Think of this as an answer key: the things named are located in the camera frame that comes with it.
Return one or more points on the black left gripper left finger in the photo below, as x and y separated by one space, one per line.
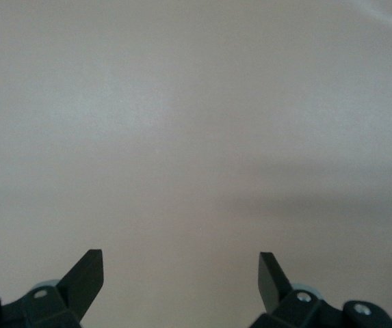
82 287

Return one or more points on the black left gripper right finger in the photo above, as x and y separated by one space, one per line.
271 283

